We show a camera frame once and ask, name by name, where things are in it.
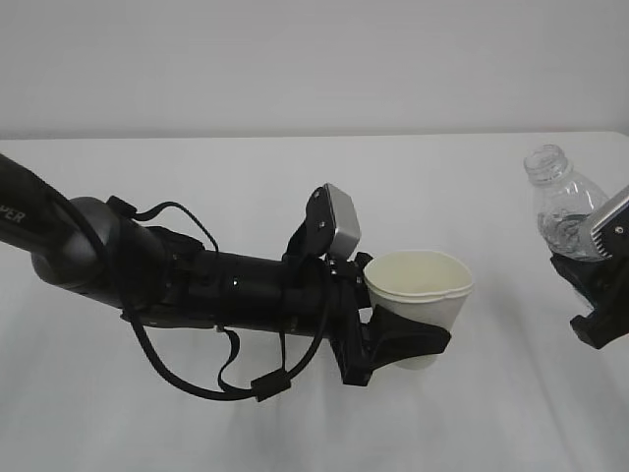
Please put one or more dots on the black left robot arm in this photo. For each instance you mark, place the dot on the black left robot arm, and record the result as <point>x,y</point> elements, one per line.
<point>110,252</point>

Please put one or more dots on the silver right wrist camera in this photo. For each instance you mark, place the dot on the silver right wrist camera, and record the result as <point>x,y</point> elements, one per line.
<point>607,227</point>

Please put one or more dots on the white paper cup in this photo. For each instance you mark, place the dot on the white paper cup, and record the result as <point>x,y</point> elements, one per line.
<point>428,287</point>

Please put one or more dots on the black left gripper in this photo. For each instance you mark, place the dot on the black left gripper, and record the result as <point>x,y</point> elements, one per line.
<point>387,339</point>

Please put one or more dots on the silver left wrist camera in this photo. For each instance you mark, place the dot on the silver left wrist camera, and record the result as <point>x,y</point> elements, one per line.
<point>330,228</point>

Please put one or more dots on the clear plastic water bottle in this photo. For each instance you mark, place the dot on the clear plastic water bottle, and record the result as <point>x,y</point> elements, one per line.
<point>563,199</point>

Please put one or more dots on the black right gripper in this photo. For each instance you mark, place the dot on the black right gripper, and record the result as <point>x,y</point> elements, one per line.
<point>603,286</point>

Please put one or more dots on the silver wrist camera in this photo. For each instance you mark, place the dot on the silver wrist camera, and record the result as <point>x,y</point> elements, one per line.
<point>330,228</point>
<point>607,227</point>

